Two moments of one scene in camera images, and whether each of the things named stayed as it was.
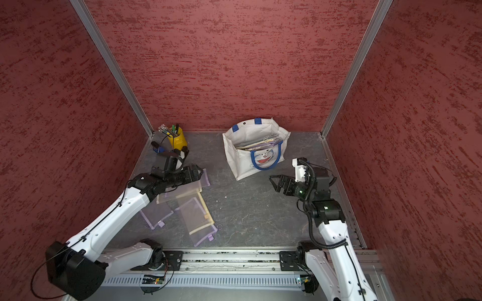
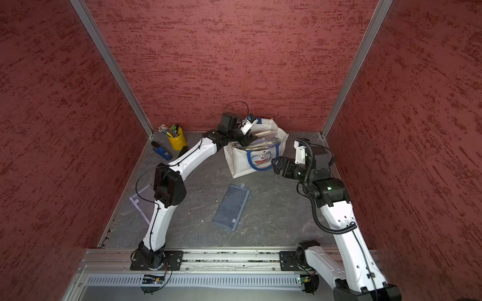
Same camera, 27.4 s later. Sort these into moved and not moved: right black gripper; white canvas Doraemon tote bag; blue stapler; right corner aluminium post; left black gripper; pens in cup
Moved: left black gripper; right black gripper
Not moved: blue stapler; pens in cup; white canvas Doraemon tote bag; right corner aluminium post
